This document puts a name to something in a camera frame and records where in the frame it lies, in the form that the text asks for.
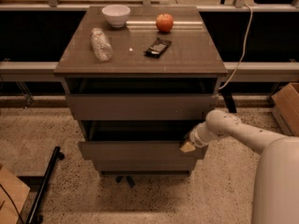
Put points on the cardboard box left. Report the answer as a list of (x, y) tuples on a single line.
[(13, 194)]

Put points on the grey drawer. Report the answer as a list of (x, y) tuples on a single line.
[(138, 140), (120, 98), (184, 165)]

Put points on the cardboard box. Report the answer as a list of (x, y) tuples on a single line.
[(13, 194), (287, 102)]

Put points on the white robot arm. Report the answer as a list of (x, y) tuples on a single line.
[(276, 185)]

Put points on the white ceramic bowl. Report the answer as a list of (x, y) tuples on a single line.
[(116, 15)]

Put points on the grey bottom drawer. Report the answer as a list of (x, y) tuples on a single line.
[(184, 165)]

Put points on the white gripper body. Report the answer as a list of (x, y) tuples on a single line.
[(195, 138)]

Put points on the black metal stand leg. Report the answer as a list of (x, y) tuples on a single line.
[(34, 217)]

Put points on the red apple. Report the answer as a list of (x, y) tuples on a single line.
[(164, 22)]

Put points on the clear plastic bottle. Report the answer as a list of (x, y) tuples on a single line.
[(101, 46)]

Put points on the black snack bar packet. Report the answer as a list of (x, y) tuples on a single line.
[(157, 48)]

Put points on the cardboard box right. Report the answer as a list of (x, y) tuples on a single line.
[(287, 102)]

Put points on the grey top drawer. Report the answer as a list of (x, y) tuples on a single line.
[(120, 98)]

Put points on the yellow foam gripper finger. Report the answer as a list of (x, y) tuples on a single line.
[(187, 146)]

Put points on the grey drawer cabinet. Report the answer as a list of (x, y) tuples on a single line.
[(191, 54)]

